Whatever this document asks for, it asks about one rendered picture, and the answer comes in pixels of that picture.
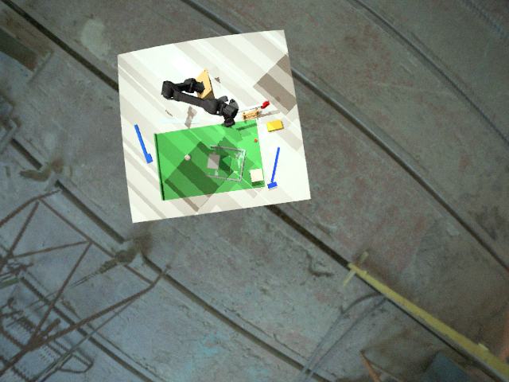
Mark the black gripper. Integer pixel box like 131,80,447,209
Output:
218,95,235,127

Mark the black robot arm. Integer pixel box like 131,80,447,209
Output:
161,78,239,119

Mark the green flat mat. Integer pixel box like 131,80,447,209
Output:
157,119,265,201

